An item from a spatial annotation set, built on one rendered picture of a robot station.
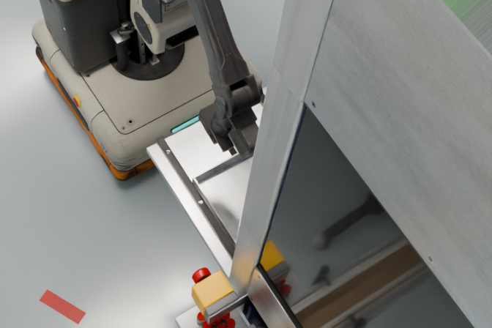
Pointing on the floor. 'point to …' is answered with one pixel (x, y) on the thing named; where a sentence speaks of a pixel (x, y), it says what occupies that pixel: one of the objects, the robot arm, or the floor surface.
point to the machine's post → (283, 107)
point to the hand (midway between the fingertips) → (217, 137)
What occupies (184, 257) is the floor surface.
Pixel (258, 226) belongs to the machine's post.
